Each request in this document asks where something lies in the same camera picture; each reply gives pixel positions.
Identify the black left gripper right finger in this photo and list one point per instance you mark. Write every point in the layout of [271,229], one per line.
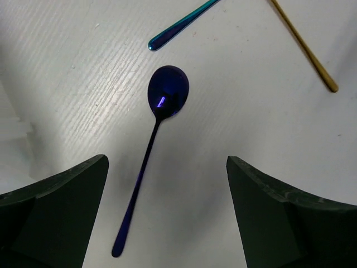
[283,226]

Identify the purple blue iridescent spoon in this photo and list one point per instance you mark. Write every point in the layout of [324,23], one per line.
[167,93]

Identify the rainbow iridescent spoon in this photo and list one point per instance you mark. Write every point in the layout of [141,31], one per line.
[169,33]

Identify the slim gold spoon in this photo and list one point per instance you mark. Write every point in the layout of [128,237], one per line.
[319,68]

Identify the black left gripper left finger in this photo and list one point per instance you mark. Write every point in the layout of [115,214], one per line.
[49,223]

